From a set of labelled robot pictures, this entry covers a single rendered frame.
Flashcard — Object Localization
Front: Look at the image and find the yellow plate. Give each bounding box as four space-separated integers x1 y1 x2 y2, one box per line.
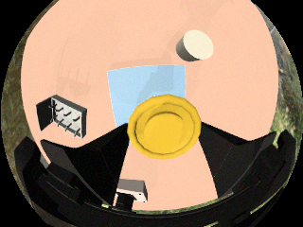
128 95 202 159

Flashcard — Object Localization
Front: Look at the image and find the light blue square mat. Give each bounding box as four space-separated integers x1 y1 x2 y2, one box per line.
107 64 186 128

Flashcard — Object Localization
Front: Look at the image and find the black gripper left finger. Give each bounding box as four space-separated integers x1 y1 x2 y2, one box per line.
41 122 129 207

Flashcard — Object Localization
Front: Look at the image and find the grey dish rack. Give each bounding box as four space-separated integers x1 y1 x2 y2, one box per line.
35 95 87 139

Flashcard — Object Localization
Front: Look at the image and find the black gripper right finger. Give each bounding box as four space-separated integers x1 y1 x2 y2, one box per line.
198 122 276 199

